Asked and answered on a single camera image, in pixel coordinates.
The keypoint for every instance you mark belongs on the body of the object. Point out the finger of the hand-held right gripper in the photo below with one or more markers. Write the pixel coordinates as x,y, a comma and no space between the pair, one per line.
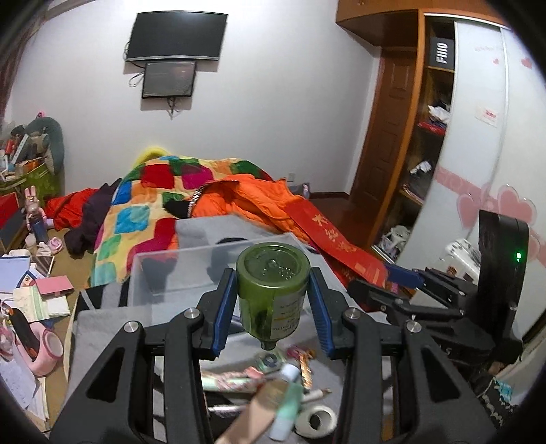
375,294
405,276

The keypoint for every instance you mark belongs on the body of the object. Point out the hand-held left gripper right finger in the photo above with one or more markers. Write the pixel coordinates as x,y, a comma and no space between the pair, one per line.
320,307

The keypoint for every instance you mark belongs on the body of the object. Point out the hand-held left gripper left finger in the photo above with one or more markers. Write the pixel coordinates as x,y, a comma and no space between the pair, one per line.
224,307

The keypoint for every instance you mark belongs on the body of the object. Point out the green glass jar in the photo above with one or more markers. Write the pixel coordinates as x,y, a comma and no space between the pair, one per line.
273,277

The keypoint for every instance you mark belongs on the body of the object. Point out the clear plastic storage box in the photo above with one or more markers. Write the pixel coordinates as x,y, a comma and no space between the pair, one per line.
170,281

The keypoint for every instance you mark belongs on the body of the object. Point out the pale green tube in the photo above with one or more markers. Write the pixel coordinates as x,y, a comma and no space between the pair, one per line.
288,405

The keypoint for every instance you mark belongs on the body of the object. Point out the white bag on floor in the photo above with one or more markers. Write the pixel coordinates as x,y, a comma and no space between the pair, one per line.
394,241

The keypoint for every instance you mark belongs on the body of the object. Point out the white suitcase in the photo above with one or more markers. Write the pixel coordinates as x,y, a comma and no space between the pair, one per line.
463,258

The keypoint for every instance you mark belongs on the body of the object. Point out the red and gold wrapper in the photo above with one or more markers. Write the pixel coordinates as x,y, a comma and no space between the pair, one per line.
303,367

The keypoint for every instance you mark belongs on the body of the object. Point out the red paper banner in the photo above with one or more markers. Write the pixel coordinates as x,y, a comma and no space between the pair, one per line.
337,243

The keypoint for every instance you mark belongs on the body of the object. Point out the braided hair band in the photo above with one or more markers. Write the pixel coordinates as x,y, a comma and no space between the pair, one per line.
230,378

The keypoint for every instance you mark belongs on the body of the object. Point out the white pencil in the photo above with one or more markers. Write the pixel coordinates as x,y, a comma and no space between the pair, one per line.
315,394

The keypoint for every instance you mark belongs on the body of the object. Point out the silver pen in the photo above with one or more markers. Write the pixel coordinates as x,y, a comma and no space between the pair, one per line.
228,410

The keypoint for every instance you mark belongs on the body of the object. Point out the white tape roll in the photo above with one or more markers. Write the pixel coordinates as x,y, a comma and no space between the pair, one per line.
324,412

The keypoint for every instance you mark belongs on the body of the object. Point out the beige cosmetic tube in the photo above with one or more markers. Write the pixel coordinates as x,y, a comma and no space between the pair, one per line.
256,414

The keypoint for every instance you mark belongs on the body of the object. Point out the orange puffer jacket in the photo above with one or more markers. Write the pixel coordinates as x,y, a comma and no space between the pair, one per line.
256,200

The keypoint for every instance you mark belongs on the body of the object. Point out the black white patterned clothing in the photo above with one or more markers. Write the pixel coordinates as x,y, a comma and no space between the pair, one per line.
495,397

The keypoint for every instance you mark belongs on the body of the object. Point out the colourful patchwork blanket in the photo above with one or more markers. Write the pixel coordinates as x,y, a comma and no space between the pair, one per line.
132,222

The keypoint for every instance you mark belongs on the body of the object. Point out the grey blanket with black pattern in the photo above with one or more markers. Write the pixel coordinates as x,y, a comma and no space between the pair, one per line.
98,320

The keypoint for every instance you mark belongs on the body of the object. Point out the wooden wardrobe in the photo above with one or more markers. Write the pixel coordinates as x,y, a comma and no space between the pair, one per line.
420,149

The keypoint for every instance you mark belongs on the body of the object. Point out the wooden door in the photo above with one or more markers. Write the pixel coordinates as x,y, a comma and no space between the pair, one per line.
384,149

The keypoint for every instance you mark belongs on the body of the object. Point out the dark purple garment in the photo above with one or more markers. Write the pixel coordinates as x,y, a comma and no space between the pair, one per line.
91,213

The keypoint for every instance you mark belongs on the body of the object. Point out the white folded clothes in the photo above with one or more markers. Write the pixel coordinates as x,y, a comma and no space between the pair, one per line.
439,112

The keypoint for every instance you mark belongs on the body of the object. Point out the yellow pillow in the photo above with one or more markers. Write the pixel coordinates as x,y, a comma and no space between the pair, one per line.
151,154

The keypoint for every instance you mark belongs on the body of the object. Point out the pink book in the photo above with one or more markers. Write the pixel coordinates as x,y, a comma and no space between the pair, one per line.
53,285

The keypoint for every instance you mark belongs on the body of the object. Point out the red garment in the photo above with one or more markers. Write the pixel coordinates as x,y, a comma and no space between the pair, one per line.
68,207

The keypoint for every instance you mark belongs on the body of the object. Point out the pink tape dispenser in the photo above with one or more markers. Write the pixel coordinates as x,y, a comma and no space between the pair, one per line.
42,354

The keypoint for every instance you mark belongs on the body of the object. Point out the black oblong case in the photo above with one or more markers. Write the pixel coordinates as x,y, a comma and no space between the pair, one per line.
23,331

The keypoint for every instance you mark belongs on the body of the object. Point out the rabbit doll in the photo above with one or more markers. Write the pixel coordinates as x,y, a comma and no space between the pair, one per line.
35,213

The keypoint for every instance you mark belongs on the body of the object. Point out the pile of papers and books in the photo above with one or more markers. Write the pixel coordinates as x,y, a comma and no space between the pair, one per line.
19,384

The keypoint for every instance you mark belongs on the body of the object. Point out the green cardboard box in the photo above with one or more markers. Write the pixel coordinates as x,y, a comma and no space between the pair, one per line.
38,181

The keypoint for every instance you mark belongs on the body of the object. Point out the black box with white print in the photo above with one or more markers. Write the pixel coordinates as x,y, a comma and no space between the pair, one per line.
440,51

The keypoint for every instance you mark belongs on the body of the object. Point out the red box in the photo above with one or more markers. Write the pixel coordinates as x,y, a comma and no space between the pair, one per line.
9,217

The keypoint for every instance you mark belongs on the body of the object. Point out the grey plush toy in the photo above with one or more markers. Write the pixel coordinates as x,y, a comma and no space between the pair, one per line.
53,141

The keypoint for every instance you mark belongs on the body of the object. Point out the small wall monitor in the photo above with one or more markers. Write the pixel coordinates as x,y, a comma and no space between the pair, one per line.
168,80

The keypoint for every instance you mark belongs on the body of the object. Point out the large wall television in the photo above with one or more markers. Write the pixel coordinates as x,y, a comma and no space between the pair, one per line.
175,36

